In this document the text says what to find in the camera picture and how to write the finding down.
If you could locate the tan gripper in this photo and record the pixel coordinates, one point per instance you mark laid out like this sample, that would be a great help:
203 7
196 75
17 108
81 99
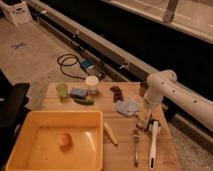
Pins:
145 112

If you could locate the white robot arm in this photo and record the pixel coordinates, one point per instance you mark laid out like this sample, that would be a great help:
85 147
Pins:
164 84

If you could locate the dark metal cup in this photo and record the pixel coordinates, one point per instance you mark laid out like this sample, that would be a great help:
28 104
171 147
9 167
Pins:
143 89

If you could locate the green plastic cup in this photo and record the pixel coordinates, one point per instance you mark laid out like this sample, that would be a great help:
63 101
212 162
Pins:
62 90

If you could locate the blue crumpled cloth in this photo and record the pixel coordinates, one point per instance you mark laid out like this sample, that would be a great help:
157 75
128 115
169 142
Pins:
127 107

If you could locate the metal fork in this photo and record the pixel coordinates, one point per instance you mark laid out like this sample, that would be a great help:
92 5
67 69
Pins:
136 140

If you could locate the wooden board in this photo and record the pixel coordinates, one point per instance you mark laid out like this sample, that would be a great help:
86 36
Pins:
120 158

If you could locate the dark grape bunch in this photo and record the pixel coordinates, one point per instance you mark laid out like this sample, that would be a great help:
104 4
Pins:
117 93

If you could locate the green cucumber toy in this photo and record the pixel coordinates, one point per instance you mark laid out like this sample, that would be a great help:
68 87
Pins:
84 101

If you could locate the blue power box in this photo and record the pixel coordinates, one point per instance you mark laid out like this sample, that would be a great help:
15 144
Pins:
88 66

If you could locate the pink peach toy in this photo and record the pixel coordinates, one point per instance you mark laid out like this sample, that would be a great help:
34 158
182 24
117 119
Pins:
65 140

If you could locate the yellow plastic tray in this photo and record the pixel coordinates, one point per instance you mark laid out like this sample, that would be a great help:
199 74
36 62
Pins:
37 146

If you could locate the black chair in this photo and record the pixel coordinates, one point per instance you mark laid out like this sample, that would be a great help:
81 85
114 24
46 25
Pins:
13 98

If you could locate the white cardboard box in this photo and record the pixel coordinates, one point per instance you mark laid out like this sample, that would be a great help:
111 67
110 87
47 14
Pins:
17 13

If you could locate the white handled brush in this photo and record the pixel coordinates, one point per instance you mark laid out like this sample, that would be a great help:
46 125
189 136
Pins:
154 128

